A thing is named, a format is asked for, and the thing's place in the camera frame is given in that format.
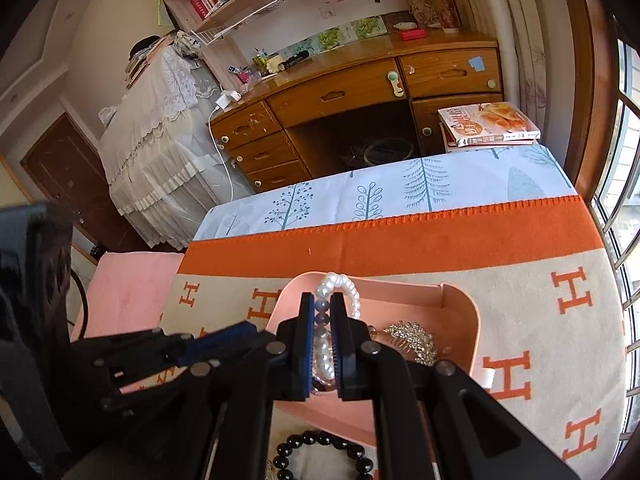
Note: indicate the badminton racket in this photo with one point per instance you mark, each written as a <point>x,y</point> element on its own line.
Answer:
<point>385,152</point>

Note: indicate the pen holder with small things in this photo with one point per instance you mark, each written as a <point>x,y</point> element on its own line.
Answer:
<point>262,64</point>

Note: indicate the red case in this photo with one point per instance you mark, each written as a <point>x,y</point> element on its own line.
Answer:
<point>413,34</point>

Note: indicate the wooden desk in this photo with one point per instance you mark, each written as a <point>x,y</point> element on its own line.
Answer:
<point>325,95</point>

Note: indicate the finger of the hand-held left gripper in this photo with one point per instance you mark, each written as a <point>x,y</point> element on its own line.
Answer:
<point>145,390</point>
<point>225,337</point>

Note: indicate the green stick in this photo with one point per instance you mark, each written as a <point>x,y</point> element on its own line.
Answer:
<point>159,10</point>

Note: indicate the white charger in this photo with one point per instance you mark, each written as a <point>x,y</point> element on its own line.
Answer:
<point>227,100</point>

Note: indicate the blue sticker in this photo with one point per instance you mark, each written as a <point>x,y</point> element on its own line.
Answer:
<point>476,64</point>

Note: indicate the white glue bottle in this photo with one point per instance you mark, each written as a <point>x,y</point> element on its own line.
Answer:
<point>402,27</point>

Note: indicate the white lace covered furniture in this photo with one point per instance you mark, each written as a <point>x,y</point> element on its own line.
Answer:
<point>150,135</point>

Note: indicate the black flashlight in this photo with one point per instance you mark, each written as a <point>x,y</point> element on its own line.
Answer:
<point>296,60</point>

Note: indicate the brown door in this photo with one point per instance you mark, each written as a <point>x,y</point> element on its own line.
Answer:
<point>65,175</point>

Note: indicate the black hat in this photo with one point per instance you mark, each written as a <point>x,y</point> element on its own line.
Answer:
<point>144,46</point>

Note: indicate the green leaf picture strip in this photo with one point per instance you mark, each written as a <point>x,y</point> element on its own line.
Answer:
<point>330,37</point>

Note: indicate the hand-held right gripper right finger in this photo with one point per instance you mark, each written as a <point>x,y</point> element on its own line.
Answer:
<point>344,345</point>

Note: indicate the pale floral curtain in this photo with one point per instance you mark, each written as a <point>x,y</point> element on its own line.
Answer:
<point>515,35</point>

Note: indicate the pink blanket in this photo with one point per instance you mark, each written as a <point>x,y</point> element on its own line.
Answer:
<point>130,285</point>

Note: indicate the tree print bedsheet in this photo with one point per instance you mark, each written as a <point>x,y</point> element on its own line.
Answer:
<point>450,185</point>

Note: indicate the green drawer child lock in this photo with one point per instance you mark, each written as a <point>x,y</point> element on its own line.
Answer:
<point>396,85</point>

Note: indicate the orange and beige blanket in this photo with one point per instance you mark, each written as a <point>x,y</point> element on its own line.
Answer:
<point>525,310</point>

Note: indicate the metal window grille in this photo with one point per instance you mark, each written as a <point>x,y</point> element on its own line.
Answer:
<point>617,210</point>

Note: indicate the printed box by desk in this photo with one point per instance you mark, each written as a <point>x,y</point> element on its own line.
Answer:
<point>495,117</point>

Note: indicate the patterned paper bag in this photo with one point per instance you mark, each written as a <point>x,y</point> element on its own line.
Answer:
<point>417,7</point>

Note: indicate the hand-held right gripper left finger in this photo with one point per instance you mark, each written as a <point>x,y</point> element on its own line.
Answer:
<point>303,345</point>

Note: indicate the pink plastic box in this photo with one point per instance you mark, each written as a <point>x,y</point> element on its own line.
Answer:
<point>400,294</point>

